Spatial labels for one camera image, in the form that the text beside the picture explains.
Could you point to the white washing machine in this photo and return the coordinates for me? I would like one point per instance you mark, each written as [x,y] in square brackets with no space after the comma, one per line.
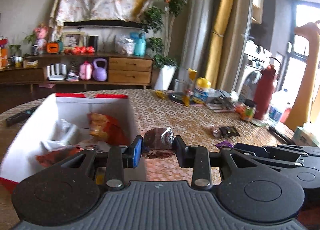
[255,59]

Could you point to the gold curtain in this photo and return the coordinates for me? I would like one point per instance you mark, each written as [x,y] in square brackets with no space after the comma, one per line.
[215,47]

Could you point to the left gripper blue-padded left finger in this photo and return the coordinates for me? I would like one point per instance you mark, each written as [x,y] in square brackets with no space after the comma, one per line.
[122,164]

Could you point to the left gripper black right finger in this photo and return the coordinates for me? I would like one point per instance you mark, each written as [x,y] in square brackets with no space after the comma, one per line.
[196,157]

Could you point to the yellow tall snack bag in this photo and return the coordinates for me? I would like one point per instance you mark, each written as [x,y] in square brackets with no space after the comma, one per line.
[188,91]

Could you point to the black tv remote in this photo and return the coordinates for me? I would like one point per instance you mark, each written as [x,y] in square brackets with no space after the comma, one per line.
[20,117]

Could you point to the framed photo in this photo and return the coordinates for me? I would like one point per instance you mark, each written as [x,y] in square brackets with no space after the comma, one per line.
[72,39]

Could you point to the dark red thermos jug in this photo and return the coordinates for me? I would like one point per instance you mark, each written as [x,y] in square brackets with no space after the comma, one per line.
[264,91]

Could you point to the wooden tv console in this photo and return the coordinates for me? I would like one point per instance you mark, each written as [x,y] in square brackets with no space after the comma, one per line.
[121,70]

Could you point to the purple kettlebell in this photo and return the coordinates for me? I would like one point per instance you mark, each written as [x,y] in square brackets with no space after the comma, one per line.
[99,73]

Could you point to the orange retro radio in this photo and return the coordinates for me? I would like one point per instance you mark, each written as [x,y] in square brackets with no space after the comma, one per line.
[54,47]

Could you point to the green tissue pack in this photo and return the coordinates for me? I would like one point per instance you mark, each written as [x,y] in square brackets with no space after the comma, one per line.
[303,138]

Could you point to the red and white cardboard box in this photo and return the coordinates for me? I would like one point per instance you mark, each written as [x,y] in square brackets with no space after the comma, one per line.
[19,161]

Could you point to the turquoise spray bottle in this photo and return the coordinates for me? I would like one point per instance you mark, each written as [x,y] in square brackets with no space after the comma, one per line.
[140,43]

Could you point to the glass jar black lid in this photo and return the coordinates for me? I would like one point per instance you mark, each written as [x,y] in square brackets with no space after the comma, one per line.
[249,107]

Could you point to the white green snack packet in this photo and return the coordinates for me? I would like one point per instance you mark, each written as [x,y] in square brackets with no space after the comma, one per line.
[64,133]

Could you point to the black cylinder speaker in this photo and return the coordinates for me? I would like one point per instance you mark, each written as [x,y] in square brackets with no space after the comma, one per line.
[93,42]

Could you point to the red chip bag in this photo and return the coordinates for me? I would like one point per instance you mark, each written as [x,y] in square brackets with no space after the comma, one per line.
[107,129]

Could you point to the yellow lid white canister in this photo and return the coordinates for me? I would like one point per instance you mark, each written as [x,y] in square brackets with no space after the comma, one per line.
[201,90]

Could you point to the dark small snack packet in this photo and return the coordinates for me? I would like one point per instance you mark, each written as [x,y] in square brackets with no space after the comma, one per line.
[223,132]

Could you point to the white router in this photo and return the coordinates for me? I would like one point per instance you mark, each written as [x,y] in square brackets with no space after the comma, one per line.
[56,72]

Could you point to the pink plush doll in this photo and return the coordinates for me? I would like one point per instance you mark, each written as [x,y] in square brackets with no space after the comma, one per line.
[41,32]

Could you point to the potted green tree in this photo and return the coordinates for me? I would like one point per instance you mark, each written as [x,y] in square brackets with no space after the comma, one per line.
[159,19]

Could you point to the round brown pastry packet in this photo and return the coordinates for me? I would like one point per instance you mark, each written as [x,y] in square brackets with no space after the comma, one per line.
[158,139]

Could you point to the tall grey air conditioner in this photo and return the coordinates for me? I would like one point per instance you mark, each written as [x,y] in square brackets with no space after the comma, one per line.
[196,36]

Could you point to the clear drinking glass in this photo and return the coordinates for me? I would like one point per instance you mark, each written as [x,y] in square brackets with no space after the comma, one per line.
[180,87]

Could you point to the clear water bottle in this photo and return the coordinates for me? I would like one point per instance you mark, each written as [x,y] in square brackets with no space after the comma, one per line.
[279,103]

